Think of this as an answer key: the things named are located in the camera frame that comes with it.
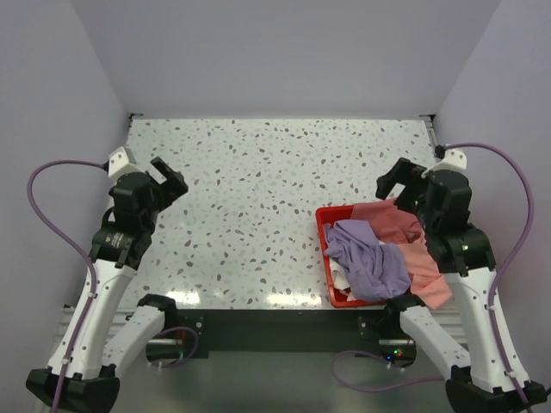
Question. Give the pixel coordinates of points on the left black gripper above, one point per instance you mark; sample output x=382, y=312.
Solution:
x=173, y=188

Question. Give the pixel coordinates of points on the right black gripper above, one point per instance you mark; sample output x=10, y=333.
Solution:
x=403, y=172

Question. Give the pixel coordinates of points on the purple t shirt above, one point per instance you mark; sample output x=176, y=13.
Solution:
x=375, y=271

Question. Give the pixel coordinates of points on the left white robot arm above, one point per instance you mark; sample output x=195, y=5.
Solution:
x=84, y=373

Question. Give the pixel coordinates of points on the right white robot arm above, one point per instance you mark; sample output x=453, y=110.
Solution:
x=486, y=375

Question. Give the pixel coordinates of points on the dark pink t shirt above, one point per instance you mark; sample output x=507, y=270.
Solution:
x=389, y=224

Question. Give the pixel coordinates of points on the red plastic bin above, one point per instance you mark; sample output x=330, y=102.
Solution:
x=329, y=215

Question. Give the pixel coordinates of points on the light salmon t shirt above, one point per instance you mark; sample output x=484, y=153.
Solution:
x=426, y=280

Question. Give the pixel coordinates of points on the white red t shirt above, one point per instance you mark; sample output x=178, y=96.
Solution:
x=340, y=283

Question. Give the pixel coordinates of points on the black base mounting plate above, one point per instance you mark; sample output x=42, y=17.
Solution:
x=297, y=331

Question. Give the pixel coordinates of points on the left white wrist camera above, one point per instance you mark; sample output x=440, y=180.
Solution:
x=120, y=163

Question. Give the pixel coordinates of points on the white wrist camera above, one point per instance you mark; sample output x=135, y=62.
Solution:
x=448, y=159
x=120, y=163

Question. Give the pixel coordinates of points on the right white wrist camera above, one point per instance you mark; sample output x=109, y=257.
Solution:
x=448, y=159

